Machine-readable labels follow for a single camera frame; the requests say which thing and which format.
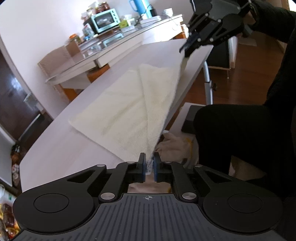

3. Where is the cream terry towel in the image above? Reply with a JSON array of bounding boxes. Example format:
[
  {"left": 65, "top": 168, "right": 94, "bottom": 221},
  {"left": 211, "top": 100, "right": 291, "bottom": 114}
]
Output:
[{"left": 70, "top": 58, "right": 188, "bottom": 162}]

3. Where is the blue electric kettle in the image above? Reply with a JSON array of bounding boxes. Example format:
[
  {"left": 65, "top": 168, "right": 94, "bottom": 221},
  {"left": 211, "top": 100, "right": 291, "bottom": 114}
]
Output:
[{"left": 129, "top": 0, "right": 152, "bottom": 19}]

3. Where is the green tissue box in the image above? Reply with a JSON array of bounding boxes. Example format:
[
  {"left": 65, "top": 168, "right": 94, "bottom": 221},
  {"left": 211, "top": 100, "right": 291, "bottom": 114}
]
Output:
[{"left": 118, "top": 20, "right": 129, "bottom": 29}]

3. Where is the white glass-top side table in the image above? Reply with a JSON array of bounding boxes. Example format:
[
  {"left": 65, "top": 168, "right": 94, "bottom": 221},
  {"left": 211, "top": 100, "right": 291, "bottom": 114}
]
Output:
[{"left": 46, "top": 15, "right": 183, "bottom": 101}]

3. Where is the dark wooden door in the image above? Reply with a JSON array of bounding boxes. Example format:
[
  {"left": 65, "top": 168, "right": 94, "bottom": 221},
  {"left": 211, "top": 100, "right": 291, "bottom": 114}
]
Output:
[{"left": 1, "top": 55, "right": 46, "bottom": 142}]

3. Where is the orange-lid glass jar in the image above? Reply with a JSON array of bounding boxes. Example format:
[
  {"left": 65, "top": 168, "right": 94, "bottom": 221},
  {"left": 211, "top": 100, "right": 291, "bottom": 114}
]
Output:
[{"left": 69, "top": 34, "right": 82, "bottom": 45}]

